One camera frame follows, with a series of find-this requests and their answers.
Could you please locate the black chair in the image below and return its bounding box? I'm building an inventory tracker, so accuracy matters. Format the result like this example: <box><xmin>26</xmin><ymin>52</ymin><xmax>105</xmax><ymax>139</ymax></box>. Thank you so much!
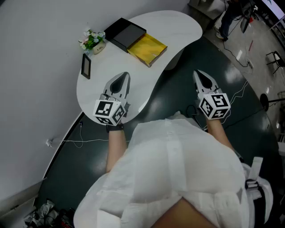
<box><xmin>266</xmin><ymin>51</ymin><xmax>285</xmax><ymax>74</ymax></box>

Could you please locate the white charger with cable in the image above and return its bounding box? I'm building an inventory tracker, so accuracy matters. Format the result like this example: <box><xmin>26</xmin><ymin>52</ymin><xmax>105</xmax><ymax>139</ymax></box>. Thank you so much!
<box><xmin>45</xmin><ymin>121</ymin><xmax>132</xmax><ymax>149</ymax></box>

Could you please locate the black round-base stand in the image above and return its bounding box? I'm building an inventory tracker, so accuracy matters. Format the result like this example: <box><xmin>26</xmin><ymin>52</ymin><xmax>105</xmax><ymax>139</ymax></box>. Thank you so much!
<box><xmin>260</xmin><ymin>93</ymin><xmax>285</xmax><ymax>112</ymax></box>

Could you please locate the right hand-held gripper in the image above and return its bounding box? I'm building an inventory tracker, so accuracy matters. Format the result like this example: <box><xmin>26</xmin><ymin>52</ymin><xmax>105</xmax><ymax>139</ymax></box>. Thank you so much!
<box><xmin>192</xmin><ymin>69</ymin><xmax>231</xmax><ymax>120</ymax></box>

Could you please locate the pile of bags and cables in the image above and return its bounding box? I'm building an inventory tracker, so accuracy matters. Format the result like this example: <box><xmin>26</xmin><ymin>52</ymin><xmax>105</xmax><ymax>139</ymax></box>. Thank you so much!
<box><xmin>24</xmin><ymin>199</ymin><xmax>75</xmax><ymax>228</ymax></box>

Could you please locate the black picture frame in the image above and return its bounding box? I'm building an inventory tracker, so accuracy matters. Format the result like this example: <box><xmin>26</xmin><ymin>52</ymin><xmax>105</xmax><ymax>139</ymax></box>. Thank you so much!
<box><xmin>81</xmin><ymin>53</ymin><xmax>92</xmax><ymax>80</ymax></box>

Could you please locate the grey office chair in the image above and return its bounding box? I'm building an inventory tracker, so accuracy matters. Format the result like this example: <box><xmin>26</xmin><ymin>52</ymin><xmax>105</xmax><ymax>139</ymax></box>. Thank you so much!
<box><xmin>240</xmin><ymin>1</ymin><xmax>259</xmax><ymax>34</ymax></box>

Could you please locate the white floor cable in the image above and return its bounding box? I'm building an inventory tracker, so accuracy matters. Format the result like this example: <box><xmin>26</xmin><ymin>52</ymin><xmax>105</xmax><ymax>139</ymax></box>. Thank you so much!
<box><xmin>222</xmin><ymin>80</ymin><xmax>249</xmax><ymax>130</ymax></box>

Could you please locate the person's neck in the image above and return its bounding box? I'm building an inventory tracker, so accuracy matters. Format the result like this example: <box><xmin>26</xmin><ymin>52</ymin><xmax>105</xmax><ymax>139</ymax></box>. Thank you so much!
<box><xmin>151</xmin><ymin>197</ymin><xmax>219</xmax><ymax>228</ymax></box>

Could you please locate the person's left forearm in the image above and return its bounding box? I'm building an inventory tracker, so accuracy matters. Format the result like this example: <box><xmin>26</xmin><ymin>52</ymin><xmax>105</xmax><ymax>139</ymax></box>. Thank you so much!
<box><xmin>106</xmin><ymin>130</ymin><xmax>128</xmax><ymax>173</ymax></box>

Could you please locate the white strap with black buckle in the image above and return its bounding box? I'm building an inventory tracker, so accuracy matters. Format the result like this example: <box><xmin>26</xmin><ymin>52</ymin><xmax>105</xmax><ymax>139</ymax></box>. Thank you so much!
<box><xmin>244</xmin><ymin>155</ymin><xmax>275</xmax><ymax>228</ymax></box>

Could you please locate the grey cabinet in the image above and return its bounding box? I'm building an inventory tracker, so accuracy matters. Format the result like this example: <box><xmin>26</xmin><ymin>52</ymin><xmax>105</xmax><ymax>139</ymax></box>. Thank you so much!
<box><xmin>188</xmin><ymin>0</ymin><xmax>224</xmax><ymax>21</ymax></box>

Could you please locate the black wristband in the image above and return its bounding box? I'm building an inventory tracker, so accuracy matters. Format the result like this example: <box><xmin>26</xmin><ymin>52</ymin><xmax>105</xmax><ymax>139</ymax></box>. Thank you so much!
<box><xmin>106</xmin><ymin>123</ymin><xmax>124</xmax><ymax>133</ymax></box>

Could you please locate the person's right forearm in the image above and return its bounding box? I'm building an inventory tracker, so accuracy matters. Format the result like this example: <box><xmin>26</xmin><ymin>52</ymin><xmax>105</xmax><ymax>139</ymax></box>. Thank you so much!
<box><xmin>206</xmin><ymin>118</ymin><xmax>234</xmax><ymax>152</ymax></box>

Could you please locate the black floor cable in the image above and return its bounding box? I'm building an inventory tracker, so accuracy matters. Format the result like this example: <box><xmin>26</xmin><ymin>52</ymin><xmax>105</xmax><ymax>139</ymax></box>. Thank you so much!
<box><xmin>186</xmin><ymin>104</ymin><xmax>209</xmax><ymax>131</ymax></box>

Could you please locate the person's white shirt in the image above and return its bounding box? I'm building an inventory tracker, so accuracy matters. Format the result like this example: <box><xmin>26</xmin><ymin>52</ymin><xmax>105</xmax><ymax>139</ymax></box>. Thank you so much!
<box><xmin>73</xmin><ymin>111</ymin><xmax>274</xmax><ymax>228</ymax></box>

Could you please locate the black box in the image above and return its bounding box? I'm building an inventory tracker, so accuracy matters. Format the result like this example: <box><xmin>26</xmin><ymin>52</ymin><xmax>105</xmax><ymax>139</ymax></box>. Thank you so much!
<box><xmin>104</xmin><ymin>17</ymin><xmax>147</xmax><ymax>53</ymax></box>

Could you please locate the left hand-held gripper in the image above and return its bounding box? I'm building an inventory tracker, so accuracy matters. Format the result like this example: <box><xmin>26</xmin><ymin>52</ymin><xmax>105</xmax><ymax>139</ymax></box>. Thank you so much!
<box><xmin>93</xmin><ymin>71</ymin><xmax>131</xmax><ymax>126</ymax></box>

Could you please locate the flower pot with artificial flowers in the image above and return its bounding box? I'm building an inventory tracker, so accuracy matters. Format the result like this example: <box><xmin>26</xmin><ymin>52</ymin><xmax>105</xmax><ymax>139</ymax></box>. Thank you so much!
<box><xmin>78</xmin><ymin>27</ymin><xmax>107</xmax><ymax>56</ymax></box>

